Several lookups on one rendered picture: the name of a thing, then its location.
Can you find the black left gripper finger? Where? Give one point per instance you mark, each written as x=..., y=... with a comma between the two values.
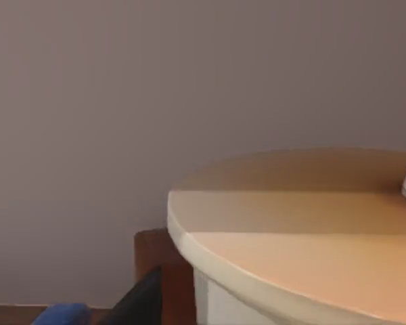
x=145, y=301

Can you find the dark brown wooden block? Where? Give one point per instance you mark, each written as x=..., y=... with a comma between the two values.
x=176, y=271

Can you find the blue object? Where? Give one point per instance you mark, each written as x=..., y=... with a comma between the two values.
x=62, y=315

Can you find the round beige stand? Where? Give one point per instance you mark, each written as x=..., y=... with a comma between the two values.
x=291, y=243

